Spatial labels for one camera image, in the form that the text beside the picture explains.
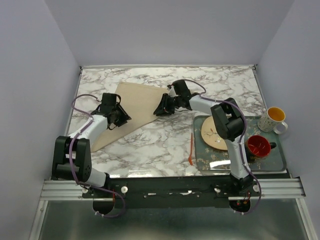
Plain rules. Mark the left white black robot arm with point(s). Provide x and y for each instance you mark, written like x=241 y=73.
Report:
x=72 y=158

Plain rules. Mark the orange plastic fork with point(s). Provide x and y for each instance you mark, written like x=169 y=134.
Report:
x=190 y=157

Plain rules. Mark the teal floral serving tray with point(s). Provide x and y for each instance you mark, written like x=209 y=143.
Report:
x=213 y=161

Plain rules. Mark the white floral mug yellow inside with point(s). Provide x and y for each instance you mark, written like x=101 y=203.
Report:
x=273 y=119

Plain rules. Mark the aluminium frame rail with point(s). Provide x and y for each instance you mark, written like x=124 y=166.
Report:
x=65 y=190

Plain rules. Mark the beige floral plate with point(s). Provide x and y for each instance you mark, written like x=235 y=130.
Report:
x=210 y=135

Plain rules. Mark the beige cloth napkin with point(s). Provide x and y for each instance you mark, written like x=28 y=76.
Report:
x=139 y=101

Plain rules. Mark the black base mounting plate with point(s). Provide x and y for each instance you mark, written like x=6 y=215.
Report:
x=219 y=191

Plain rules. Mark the red black cup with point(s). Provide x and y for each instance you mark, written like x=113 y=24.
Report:
x=258 y=146

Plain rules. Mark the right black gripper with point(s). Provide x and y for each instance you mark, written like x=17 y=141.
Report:
x=162 y=108

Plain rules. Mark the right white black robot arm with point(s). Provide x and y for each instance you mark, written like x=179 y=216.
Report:
x=229 y=121

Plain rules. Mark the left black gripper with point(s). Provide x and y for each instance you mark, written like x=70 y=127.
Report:
x=124 y=117

